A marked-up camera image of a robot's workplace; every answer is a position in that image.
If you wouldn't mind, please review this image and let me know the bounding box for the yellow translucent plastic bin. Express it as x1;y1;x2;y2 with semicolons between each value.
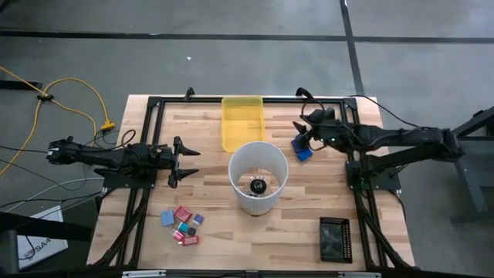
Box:
221;96;267;154

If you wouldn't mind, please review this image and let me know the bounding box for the white shade wooden base lamp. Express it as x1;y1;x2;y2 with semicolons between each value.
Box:
228;141;289;217

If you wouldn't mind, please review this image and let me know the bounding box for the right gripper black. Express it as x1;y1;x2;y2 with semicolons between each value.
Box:
292;119;350;150

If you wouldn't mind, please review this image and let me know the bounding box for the crimson wall charger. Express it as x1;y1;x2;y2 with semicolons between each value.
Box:
174;205;193;223

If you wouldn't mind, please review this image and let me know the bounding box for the black power cable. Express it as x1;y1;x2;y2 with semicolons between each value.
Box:
347;94;429;131

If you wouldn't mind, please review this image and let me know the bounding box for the light blue wall charger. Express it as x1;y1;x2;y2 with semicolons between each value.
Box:
160;209;176;227

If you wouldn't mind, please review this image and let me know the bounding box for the black metal table stand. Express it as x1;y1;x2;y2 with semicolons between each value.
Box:
426;106;494;225

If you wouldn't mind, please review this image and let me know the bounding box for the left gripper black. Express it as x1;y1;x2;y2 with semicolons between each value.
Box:
154;136;201;189

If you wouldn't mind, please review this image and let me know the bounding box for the yellow extension cord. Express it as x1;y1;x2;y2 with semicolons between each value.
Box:
0;65;117;178

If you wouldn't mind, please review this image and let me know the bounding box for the black metal beam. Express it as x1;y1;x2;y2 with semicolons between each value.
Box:
0;211;93;242

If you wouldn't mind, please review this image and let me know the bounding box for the silver metal bracket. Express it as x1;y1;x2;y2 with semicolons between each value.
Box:
338;271;383;278
122;270;167;278

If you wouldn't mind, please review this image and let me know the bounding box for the white cardboard box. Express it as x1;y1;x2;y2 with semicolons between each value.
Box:
17;205;69;270

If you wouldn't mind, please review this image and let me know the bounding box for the black mesh tray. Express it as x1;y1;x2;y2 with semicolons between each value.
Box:
319;216;354;264

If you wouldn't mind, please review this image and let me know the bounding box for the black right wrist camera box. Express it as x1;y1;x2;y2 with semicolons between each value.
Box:
308;107;336;123

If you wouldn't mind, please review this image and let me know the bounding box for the black aluminium table frame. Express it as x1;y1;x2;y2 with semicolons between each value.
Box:
86;94;418;278

